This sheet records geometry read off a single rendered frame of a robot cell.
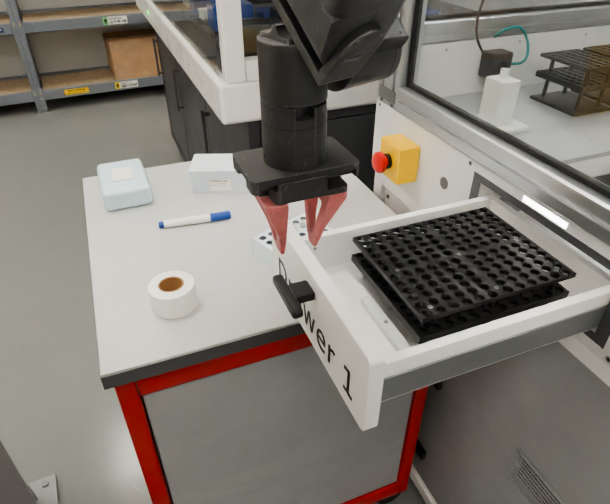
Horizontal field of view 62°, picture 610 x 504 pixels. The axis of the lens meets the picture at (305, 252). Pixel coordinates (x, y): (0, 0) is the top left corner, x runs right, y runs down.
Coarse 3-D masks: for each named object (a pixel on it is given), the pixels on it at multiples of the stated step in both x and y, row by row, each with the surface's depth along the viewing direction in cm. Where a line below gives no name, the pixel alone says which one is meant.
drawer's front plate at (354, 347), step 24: (288, 240) 64; (288, 264) 66; (312, 264) 60; (312, 288) 59; (336, 288) 56; (312, 312) 61; (336, 312) 53; (312, 336) 63; (336, 336) 55; (360, 336) 50; (336, 360) 56; (360, 360) 49; (384, 360) 48; (336, 384) 58; (360, 384) 51; (360, 408) 52
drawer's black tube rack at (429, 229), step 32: (416, 224) 72; (448, 224) 73; (480, 224) 72; (352, 256) 71; (416, 256) 66; (448, 256) 66; (480, 256) 66; (512, 256) 66; (544, 256) 66; (384, 288) 65; (416, 288) 66; (448, 288) 66; (480, 288) 60; (512, 288) 60; (544, 288) 65; (416, 320) 60; (448, 320) 60; (480, 320) 60
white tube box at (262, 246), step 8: (296, 216) 93; (304, 216) 94; (264, 232) 89; (304, 232) 89; (256, 240) 87; (264, 240) 87; (256, 248) 88; (264, 248) 86; (272, 248) 85; (256, 256) 89; (264, 256) 87; (272, 256) 85; (272, 264) 86
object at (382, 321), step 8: (368, 296) 67; (368, 304) 66; (376, 304) 66; (368, 312) 66; (376, 312) 65; (376, 320) 64; (384, 320) 63; (384, 328) 62; (392, 328) 62; (392, 336) 61; (400, 336) 61; (392, 344) 61; (400, 344) 60; (408, 344) 60
